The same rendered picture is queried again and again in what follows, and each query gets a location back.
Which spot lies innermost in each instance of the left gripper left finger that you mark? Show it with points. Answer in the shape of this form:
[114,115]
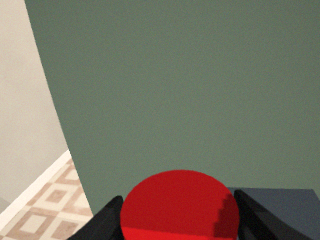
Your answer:
[105,225]

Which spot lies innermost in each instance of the dark grey wall shelves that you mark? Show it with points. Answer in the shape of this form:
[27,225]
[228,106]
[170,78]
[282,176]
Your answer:
[299,208]

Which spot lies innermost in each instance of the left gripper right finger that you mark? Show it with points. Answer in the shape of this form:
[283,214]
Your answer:
[258,223]

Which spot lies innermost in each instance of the clear bottle with red cap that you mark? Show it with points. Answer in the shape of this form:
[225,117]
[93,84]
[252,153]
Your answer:
[180,205]

